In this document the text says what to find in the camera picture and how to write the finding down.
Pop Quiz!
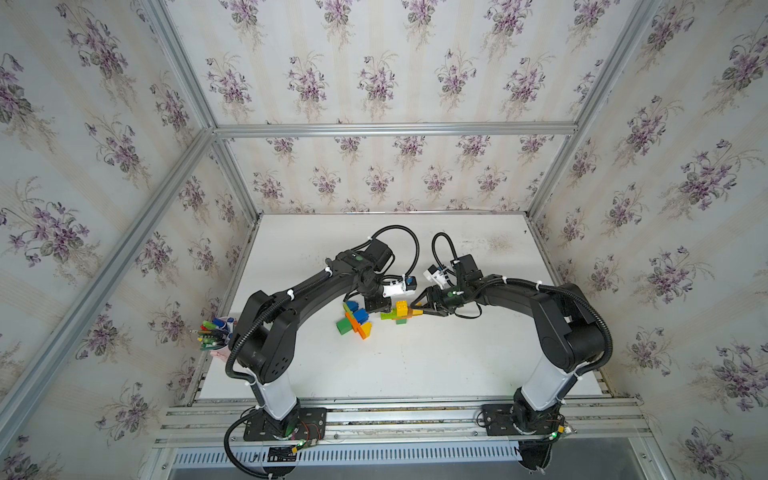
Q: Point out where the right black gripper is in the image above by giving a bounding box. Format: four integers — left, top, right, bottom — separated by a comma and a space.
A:
410, 283, 468, 314

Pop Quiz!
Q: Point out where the blue square lego brick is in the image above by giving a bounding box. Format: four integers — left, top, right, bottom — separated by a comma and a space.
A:
353, 309, 369, 324

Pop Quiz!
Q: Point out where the yellow sloped lego brick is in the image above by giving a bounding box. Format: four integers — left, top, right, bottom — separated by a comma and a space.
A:
360, 323, 372, 339

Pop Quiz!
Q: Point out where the orange long lego brick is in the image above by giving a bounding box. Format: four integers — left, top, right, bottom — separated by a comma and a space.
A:
345, 313, 362, 337

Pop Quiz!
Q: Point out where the small green lego brick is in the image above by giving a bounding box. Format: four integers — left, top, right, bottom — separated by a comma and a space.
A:
336, 318, 353, 335

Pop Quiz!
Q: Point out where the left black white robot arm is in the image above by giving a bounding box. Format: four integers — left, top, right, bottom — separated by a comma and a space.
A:
223, 224, 421, 479

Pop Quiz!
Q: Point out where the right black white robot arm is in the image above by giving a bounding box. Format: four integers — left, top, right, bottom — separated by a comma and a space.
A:
411, 254, 613, 472

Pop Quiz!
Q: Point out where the pink pen cup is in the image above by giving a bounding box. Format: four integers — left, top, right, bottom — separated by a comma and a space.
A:
196, 317, 237, 361

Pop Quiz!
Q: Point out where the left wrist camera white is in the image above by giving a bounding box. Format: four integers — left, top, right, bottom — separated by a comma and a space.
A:
382, 276, 418, 298

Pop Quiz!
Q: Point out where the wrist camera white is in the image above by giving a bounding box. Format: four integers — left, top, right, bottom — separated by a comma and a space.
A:
424, 264, 454, 290
382, 276, 418, 298

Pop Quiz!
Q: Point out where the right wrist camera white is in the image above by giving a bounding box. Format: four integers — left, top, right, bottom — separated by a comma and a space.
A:
424, 264, 454, 290

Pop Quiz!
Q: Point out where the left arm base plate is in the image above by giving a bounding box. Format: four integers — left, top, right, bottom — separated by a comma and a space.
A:
243, 406, 328, 445

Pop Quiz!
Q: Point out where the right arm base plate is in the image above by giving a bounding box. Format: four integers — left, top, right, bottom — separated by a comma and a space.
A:
475, 403, 565, 438

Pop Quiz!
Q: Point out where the aluminium front rail frame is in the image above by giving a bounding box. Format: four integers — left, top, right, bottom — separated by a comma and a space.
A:
139, 396, 673, 479

